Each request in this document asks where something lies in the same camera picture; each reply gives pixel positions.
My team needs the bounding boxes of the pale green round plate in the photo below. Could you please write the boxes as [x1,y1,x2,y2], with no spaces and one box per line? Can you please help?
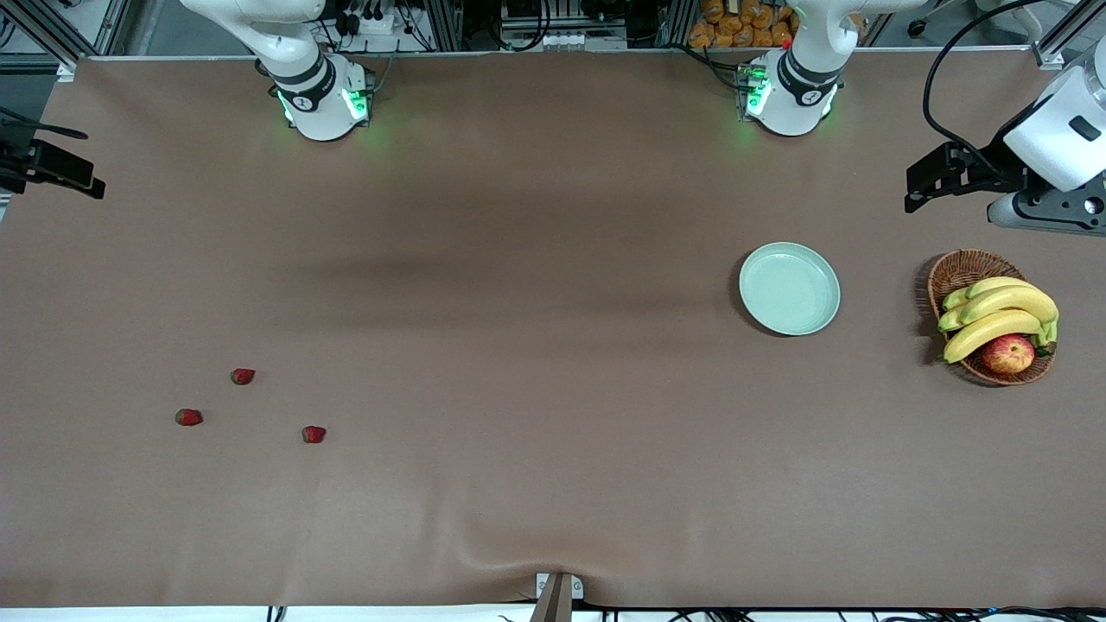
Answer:
[739,242,842,336]

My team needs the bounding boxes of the brown wicker basket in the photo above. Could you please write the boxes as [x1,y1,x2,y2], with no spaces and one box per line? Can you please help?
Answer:
[927,249,1057,386]

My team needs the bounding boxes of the yellow banana bunch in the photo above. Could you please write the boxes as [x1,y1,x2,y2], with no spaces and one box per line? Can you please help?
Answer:
[938,276,1060,365]

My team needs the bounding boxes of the red yellow apple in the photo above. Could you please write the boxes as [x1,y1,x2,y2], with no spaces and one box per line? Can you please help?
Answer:
[981,333,1036,375]

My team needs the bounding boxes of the pile of orange fruits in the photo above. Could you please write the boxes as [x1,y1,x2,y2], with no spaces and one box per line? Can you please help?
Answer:
[689,0,800,49]

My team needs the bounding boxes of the white power strip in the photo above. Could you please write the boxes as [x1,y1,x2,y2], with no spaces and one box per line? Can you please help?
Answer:
[340,7,404,37]

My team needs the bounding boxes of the large table cover cloth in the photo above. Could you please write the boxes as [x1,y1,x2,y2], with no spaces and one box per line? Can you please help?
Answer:
[0,48,1106,610]

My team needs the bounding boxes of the aluminium frame strut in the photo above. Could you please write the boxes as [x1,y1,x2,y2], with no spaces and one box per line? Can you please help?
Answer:
[0,0,96,83]
[1031,0,1106,72]

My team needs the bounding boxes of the aluminium frame post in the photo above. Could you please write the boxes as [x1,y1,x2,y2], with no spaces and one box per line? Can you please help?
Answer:
[657,0,696,48]
[423,0,465,51]

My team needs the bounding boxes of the metal table clamp bracket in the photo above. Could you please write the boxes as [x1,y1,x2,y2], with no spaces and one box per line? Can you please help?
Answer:
[534,572,585,622]

